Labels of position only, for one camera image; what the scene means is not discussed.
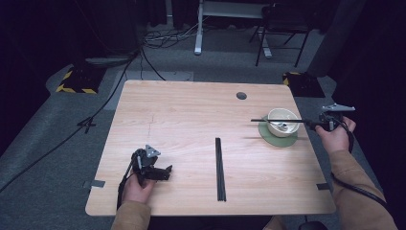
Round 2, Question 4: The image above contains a right hand-held gripper cable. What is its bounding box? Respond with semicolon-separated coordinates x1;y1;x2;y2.
330;118;390;209

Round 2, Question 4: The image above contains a tangle of floor cables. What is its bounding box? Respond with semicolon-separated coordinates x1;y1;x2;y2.
141;18;205;50

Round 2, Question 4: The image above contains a black yellow striped base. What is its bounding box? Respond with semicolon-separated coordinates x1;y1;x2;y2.
55;64;107;96
282;71;327;99

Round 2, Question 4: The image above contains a hand-held gripper cable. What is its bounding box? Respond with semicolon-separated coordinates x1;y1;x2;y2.
116;158;134;210
330;118;390;209

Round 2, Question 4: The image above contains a grey curtain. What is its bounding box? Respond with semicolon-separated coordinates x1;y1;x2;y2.
306;0;368;79

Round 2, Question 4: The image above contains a row of black chopsticks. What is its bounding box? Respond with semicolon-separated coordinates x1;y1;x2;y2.
214;137;228;202

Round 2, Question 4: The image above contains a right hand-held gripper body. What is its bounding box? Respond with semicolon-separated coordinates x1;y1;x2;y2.
318;103;356;132

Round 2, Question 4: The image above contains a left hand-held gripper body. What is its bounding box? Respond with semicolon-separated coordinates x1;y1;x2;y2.
130;144;162;187

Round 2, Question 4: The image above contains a cream ceramic bowl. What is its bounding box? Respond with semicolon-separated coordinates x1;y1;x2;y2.
266;107;301;139

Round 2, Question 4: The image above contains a person's right hand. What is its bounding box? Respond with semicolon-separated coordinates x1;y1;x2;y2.
314;116;357;154

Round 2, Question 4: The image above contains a round green coaster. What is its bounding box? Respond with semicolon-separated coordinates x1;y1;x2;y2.
258;114;300;149

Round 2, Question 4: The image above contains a person's tan clothing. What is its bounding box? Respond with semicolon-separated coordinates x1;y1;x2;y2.
261;216;287;230

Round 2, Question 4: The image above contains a long black floor cable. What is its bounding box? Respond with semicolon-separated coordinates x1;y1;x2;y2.
0;47;142;194

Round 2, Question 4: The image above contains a black metal chair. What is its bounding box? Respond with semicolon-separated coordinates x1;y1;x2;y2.
248;2;311;68

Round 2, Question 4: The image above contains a left hand-held gripper cable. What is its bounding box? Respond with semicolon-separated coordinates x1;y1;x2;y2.
116;158;134;210

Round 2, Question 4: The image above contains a white desk frame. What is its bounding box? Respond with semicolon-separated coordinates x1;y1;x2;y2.
193;0;273;59

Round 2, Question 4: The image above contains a person's left hand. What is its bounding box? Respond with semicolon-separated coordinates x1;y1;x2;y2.
122;174;157;205

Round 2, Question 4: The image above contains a thin black chopstick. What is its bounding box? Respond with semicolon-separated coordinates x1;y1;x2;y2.
250;118;308;124

